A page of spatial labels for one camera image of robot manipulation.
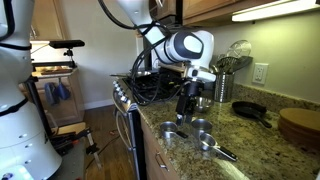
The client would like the wooden island cabinet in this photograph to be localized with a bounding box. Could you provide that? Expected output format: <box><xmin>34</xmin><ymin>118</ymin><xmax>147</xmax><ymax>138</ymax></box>
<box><xmin>16</xmin><ymin>68</ymin><xmax>86</xmax><ymax>127</ymax></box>

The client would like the black stereo camera bar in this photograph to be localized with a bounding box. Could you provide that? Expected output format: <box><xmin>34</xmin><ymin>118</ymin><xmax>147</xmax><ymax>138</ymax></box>
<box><xmin>48</xmin><ymin>39</ymin><xmax>86</xmax><ymax>50</ymax></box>

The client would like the smallest silver measuring cup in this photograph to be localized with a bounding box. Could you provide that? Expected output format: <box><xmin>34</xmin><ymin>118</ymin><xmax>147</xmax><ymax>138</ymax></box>
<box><xmin>159</xmin><ymin>121</ymin><xmax>190</xmax><ymax>140</ymax></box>

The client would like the wooden drawer cabinet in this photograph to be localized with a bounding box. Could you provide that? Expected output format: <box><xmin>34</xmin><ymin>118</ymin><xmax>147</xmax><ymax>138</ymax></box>
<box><xmin>139</xmin><ymin>114</ymin><xmax>183</xmax><ymax>180</ymax></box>

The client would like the metal drawer handle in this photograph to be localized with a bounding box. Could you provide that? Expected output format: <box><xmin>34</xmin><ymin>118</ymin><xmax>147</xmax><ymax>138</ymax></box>
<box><xmin>154</xmin><ymin>152</ymin><xmax>170</xmax><ymax>172</ymax></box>

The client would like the white wall outlet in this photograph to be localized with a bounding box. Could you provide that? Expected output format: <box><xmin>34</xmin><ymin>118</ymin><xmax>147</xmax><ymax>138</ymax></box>
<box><xmin>251</xmin><ymin>62</ymin><xmax>270</xmax><ymax>85</ymax></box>

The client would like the black clamp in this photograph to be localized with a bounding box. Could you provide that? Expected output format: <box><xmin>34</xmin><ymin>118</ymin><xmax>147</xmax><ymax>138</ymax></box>
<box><xmin>49</xmin><ymin>128</ymin><xmax>93</xmax><ymax>156</ymax></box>

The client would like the flat wooden board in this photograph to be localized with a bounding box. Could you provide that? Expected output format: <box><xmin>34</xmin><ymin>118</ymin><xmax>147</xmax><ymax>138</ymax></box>
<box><xmin>54</xmin><ymin>121</ymin><xmax>87</xmax><ymax>135</ymax></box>

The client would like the shallow steel bowl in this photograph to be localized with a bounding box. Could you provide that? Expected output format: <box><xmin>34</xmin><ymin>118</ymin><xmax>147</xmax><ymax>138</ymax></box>
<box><xmin>194</xmin><ymin>96</ymin><xmax>215</xmax><ymax>113</ymax></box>

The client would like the ribbed steel utensil holder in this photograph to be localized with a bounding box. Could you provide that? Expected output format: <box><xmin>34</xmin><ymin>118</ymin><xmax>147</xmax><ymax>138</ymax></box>
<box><xmin>213</xmin><ymin>72</ymin><xmax>235</xmax><ymax>103</ymax></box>

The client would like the wooden upper cabinet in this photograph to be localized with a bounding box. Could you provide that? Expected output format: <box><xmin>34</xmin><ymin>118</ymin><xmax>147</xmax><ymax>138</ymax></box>
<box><xmin>29</xmin><ymin>0</ymin><xmax>68</xmax><ymax>42</ymax></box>
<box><xmin>181</xmin><ymin>0</ymin><xmax>279</xmax><ymax>28</ymax></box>

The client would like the round wooden cutting board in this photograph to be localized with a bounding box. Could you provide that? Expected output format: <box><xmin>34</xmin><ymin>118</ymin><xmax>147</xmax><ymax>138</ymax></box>
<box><xmin>277</xmin><ymin>107</ymin><xmax>320</xmax><ymax>151</ymax></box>

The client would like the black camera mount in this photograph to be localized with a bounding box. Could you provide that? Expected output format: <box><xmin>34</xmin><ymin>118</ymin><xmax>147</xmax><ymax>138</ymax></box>
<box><xmin>63</xmin><ymin>48</ymin><xmax>77</xmax><ymax>69</ymax></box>

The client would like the stainless gas stove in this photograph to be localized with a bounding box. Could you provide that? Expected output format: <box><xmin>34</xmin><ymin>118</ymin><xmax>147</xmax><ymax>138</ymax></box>
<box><xmin>110</xmin><ymin>63</ymin><xmax>188</xmax><ymax>180</ymax></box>

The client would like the blue oven mitt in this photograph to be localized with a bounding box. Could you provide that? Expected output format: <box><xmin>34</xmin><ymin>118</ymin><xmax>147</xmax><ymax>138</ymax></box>
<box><xmin>44</xmin><ymin>82</ymin><xmax>58</xmax><ymax>106</ymax></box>
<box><xmin>55</xmin><ymin>81</ymin><xmax>72</xmax><ymax>101</ymax></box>

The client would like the wooden tray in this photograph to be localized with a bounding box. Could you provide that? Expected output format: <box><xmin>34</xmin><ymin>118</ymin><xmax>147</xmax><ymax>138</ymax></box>
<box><xmin>39</xmin><ymin>66</ymin><xmax>74</xmax><ymax>75</ymax></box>

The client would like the under-cabinet light strip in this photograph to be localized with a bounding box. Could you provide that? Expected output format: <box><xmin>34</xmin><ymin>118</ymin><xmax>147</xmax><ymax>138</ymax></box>
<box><xmin>231</xmin><ymin>0</ymin><xmax>320</xmax><ymax>23</ymax></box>

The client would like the medium silver measuring cup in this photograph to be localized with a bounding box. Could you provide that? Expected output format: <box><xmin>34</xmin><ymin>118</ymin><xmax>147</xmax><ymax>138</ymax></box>
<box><xmin>198</xmin><ymin>132</ymin><xmax>239</xmax><ymax>163</ymax></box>

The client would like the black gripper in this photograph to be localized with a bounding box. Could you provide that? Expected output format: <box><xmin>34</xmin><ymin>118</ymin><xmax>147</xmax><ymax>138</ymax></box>
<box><xmin>175</xmin><ymin>81</ymin><xmax>202</xmax><ymax>127</ymax></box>

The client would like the gray robot mounting platform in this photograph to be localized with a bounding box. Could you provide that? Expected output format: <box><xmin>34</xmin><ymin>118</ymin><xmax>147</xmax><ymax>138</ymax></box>
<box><xmin>49</xmin><ymin>138</ymin><xmax>88</xmax><ymax>180</ymax></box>

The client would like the black metal stand frame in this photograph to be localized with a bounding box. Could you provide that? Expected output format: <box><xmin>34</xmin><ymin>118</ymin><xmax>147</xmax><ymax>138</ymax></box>
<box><xmin>24</xmin><ymin>60</ymin><xmax>79</xmax><ymax>138</ymax></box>

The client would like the black cast iron skillet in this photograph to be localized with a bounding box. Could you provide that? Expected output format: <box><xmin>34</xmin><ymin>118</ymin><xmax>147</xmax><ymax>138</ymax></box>
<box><xmin>231</xmin><ymin>100</ymin><xmax>273</xmax><ymax>129</ymax></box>

